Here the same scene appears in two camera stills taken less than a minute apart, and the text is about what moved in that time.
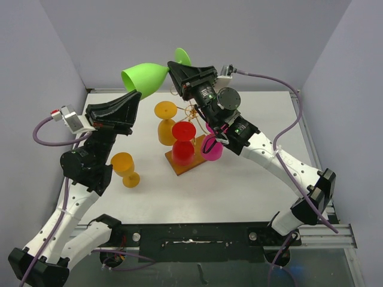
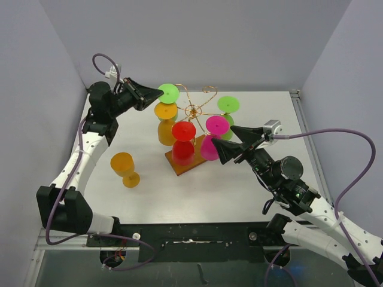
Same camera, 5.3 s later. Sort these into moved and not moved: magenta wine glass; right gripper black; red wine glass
Moved: right gripper black
Not moved: magenta wine glass; red wine glass
